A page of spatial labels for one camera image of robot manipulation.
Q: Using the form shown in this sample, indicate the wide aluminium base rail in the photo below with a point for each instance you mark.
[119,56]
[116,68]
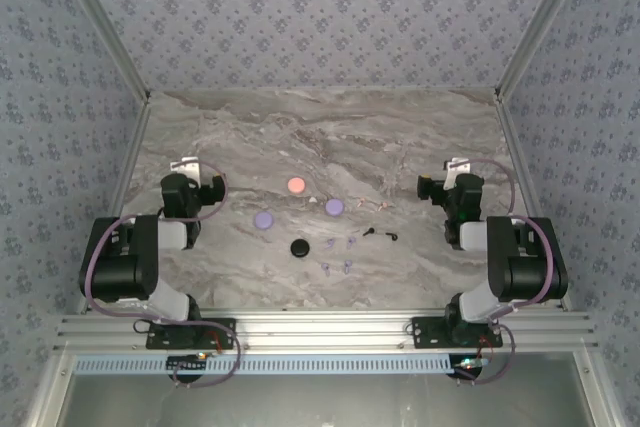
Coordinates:
[325,329]

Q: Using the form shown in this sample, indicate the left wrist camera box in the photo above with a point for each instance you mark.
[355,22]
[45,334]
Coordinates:
[187,167]

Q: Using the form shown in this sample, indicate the black controller board with LED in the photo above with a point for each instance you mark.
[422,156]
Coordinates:
[470,364]
[187,362]

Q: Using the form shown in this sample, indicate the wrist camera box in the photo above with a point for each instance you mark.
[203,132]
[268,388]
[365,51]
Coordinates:
[187,167]
[457,169]

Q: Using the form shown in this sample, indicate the black earbud charging case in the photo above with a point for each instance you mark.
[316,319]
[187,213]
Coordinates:
[300,248]

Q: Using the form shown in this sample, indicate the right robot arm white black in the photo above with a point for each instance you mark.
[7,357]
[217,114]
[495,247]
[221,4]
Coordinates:
[525,267]

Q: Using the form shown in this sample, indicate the grey metal lower panel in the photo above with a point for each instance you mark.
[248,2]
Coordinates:
[320,402]

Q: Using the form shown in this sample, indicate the pink earbud charging case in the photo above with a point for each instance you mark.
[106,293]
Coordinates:
[297,184]

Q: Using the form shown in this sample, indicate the aluminium table side rail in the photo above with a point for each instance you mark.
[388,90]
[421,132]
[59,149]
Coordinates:
[131,157]
[515,147]

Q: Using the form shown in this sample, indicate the aluminium corner post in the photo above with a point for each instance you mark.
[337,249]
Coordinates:
[541,22]
[104,22]

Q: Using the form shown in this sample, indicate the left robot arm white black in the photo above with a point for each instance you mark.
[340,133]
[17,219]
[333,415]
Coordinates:
[125,257]

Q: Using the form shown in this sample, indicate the purple earbud charging case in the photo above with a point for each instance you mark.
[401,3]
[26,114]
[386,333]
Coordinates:
[334,207]
[263,220]

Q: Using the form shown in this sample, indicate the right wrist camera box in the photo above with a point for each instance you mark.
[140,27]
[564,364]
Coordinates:
[457,169]

